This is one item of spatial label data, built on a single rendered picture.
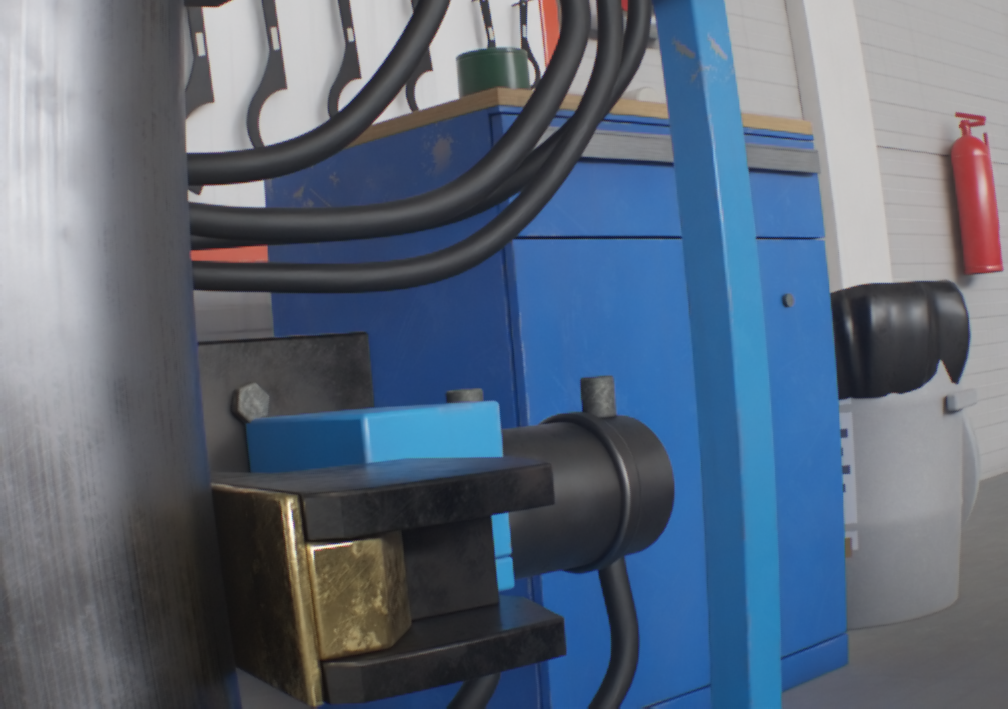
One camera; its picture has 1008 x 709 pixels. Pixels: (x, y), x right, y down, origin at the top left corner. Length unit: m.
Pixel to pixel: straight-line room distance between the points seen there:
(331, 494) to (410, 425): 0.27
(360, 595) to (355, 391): 0.40
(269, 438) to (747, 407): 0.76
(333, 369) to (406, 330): 1.14
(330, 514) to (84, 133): 0.19
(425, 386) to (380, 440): 1.26
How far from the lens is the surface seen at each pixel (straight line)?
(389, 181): 2.19
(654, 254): 2.19
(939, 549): 2.95
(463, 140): 2.07
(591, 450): 1.04
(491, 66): 2.07
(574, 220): 2.08
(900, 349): 2.81
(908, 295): 2.83
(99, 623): 0.64
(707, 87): 1.62
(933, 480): 2.91
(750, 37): 4.46
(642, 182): 2.19
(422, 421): 0.90
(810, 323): 2.47
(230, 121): 3.15
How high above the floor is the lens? 0.57
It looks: 2 degrees up
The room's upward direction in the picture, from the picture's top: 5 degrees counter-clockwise
